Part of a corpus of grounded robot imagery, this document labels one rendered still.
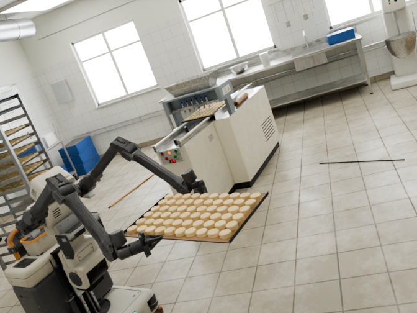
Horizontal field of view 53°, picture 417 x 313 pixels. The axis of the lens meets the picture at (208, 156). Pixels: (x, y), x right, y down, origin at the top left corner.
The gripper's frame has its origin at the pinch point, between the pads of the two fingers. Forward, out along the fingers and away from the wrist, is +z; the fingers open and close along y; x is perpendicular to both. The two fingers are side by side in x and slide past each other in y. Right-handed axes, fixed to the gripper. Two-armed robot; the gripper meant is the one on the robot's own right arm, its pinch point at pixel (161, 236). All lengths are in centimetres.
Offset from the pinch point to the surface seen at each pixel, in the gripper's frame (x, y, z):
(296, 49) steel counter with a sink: 507, -12, 307
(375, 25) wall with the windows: 454, -10, 423
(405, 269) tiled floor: 31, -97, 131
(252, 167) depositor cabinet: 259, -86, 113
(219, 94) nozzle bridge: 249, 7, 100
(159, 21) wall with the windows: 614, 102, 116
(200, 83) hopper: 266, 22, 87
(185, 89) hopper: 279, 19, 72
